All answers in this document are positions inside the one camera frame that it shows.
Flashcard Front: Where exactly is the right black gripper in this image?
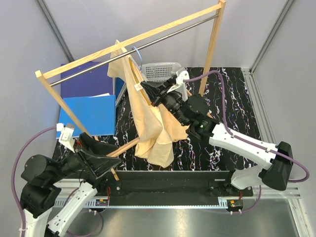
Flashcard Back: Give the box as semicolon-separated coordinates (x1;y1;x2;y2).
141;78;190;126

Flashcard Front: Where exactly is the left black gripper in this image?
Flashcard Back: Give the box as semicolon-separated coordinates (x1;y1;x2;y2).
48;131;122;183

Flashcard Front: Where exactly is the beige t shirt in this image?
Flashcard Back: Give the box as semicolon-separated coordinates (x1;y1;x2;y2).
108;55;188;168

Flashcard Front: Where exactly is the light blue wire hanger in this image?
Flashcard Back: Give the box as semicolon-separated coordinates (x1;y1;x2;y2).
132;47;143;72

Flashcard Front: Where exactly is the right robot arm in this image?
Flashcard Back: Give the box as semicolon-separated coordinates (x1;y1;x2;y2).
140;79;293;196

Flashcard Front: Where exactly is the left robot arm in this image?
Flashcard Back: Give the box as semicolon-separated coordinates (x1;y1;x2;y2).
20;133;120;237

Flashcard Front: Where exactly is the white plastic basket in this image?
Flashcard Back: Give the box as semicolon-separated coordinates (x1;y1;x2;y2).
142;62;187;104

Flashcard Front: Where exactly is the blue upright binder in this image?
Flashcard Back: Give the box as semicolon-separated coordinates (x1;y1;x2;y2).
115;78;126;107

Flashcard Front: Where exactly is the blue folder with papers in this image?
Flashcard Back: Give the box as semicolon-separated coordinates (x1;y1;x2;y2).
64;95;116;136

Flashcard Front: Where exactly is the black marbled table mat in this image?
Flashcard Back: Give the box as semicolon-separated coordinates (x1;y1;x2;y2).
49;66;287;172

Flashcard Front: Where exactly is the wooden clothes rack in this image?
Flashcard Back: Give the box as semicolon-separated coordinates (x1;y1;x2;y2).
35;0;227;182

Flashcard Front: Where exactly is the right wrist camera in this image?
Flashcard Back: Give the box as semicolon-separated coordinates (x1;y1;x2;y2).
168;69;190;93

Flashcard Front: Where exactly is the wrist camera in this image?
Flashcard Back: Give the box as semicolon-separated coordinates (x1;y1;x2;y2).
56;123;75;153
168;69;190;93

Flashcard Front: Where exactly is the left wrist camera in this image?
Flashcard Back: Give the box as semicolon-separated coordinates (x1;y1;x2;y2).
56;123;75;153

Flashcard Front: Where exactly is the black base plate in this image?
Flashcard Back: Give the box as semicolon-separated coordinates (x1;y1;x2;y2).
99;171;253;197

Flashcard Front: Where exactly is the purple ring binder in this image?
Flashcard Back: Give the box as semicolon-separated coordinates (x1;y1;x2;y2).
61;64;114;98

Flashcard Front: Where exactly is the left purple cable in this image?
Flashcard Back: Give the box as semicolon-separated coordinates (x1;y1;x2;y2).
11;126;59;232

